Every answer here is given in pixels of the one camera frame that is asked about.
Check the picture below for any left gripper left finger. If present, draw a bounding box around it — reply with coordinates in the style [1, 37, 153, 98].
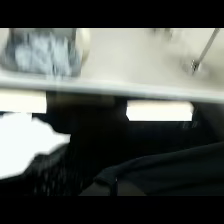
[79, 181, 117, 197]

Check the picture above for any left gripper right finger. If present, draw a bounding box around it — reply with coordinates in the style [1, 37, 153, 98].
[117, 180, 148, 197]

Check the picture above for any black garment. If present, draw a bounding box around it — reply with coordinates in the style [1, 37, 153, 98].
[0, 143, 98, 197]
[94, 141, 224, 197]

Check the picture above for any white garment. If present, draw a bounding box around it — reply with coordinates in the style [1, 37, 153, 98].
[0, 112, 72, 181]

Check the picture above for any light blue garment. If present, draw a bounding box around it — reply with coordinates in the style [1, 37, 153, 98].
[12, 32, 74, 77]

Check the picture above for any grey bin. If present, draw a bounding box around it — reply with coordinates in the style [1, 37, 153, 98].
[0, 28, 92, 78]

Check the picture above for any silver frame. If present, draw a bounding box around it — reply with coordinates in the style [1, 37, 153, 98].
[0, 70, 224, 103]

